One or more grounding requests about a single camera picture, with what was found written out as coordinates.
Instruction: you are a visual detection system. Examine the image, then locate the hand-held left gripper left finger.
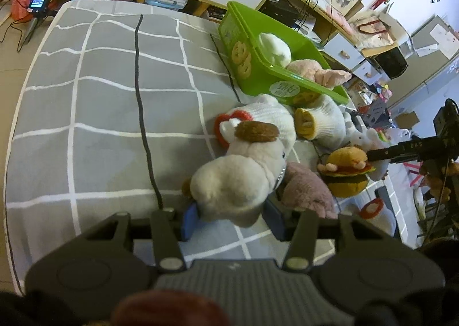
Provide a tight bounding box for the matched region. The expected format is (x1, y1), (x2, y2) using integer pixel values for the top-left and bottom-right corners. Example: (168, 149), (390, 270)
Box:
(77, 203), (200, 274)

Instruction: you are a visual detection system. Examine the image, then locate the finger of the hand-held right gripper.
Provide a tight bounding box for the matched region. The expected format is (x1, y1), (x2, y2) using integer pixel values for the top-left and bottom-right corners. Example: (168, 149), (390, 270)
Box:
(366, 147), (393, 164)

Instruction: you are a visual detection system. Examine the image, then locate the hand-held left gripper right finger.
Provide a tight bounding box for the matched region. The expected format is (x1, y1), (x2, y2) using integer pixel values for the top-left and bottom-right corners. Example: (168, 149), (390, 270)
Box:
(263, 200), (390, 273)

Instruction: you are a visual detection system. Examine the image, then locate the burger plush toy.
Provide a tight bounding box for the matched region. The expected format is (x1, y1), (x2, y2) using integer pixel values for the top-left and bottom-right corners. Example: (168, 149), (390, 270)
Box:
(317, 147), (376, 198)

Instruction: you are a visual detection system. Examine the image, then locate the mauve plush toy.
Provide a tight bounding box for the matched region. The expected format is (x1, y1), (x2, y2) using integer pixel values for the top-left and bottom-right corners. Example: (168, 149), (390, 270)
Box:
(280, 162), (338, 220)

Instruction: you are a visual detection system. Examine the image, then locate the white plush toy brown ear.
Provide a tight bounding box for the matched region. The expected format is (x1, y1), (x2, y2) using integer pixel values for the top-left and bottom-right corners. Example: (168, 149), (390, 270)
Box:
(182, 120), (288, 228)

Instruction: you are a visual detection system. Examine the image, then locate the white glove yellow cuff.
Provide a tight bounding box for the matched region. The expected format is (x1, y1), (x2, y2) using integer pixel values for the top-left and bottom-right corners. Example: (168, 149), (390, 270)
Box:
(295, 94), (347, 142)

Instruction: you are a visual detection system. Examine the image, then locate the white glove red cuff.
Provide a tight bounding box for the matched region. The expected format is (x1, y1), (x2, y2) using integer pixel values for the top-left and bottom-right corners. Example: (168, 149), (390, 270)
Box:
(337, 186), (400, 241)
(214, 94), (297, 150)

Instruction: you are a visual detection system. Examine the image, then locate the green plastic bin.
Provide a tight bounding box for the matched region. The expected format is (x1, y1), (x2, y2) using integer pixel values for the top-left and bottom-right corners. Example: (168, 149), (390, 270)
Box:
(218, 1), (351, 106)

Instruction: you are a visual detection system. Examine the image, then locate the person's right hand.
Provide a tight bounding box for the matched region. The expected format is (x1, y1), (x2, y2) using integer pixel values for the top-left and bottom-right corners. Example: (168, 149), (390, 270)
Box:
(419, 161), (459, 203)

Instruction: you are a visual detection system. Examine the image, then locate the cardboard box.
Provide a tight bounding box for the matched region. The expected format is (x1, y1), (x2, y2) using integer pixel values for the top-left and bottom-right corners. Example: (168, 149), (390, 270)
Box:
(394, 111), (420, 128)

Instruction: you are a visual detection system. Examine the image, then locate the black waste bin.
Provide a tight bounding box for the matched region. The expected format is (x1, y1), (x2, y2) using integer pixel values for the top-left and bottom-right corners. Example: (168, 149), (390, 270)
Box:
(373, 47), (409, 80)

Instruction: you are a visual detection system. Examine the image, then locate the pink plush toy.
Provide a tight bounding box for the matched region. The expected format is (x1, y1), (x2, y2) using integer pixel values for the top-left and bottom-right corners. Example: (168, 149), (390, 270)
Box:
(286, 59), (353, 89)

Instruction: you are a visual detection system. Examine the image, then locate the small white drawer unit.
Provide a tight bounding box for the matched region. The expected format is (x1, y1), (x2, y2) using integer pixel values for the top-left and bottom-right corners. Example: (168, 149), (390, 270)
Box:
(323, 33), (381, 80)

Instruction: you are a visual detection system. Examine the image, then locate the beige paper bag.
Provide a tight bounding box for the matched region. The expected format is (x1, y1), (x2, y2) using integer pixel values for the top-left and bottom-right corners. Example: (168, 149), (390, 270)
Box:
(354, 15), (396, 49)

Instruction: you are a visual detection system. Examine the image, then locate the grey checked bedsheet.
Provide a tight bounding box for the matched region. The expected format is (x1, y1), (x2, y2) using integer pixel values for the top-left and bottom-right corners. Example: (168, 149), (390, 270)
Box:
(3, 0), (409, 294)

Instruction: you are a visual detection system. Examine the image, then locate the round white plush toy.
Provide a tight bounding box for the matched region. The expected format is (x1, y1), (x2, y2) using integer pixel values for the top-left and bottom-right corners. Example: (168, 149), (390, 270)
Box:
(259, 33), (293, 68)

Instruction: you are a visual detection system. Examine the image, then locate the black printer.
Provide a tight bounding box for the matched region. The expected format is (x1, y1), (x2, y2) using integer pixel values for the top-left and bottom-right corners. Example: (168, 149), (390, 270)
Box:
(258, 0), (306, 26)

